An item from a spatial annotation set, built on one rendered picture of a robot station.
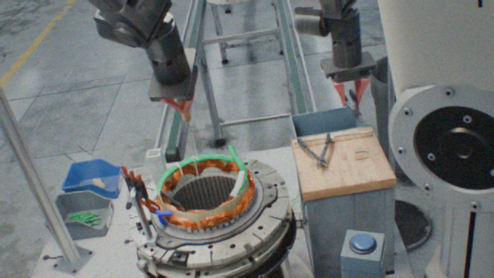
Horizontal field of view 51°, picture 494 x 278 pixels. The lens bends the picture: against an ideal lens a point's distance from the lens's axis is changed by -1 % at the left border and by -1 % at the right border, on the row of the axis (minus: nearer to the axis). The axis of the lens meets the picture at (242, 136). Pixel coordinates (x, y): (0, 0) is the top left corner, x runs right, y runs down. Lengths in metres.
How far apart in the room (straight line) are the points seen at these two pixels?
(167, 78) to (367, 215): 0.55
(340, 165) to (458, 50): 0.69
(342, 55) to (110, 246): 0.84
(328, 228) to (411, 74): 0.68
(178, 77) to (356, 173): 0.46
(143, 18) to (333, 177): 0.56
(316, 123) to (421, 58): 0.86
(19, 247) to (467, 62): 2.72
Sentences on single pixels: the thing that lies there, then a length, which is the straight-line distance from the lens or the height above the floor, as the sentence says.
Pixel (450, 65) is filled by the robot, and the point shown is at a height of 1.52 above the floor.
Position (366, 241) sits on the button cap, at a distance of 0.98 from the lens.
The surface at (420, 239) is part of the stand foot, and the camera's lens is 2.46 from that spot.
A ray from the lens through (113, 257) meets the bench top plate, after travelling 1.47.
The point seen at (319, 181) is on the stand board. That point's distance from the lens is 1.09.
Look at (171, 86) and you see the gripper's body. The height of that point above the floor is 1.39.
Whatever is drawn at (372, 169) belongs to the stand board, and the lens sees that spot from 1.11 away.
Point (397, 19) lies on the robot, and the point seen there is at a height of 1.57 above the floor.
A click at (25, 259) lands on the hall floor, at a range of 2.91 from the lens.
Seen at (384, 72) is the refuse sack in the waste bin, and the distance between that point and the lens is 2.75.
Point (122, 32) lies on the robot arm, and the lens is 0.71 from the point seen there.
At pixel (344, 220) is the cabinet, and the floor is 0.97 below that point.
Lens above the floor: 1.74
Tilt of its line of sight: 32 degrees down
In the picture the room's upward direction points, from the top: 11 degrees counter-clockwise
